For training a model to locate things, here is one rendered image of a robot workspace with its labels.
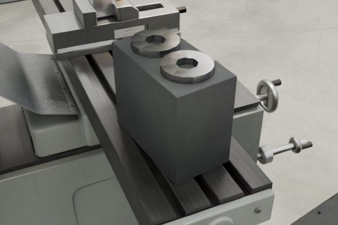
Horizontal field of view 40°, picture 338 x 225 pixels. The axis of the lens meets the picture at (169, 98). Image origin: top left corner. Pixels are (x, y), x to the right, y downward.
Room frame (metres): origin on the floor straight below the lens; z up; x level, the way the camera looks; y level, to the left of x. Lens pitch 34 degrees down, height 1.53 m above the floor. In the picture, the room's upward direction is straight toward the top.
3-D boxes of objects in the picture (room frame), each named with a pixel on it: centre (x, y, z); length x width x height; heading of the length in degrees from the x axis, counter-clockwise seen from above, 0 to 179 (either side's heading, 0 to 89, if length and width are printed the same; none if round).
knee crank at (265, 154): (1.17, -0.38, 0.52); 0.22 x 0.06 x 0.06; 113
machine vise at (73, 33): (1.16, 0.15, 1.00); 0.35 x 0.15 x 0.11; 112
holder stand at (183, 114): (0.70, 0.00, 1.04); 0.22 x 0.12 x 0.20; 33
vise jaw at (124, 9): (1.17, 0.13, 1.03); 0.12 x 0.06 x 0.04; 22
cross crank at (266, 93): (1.29, -0.30, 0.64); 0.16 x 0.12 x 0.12; 113
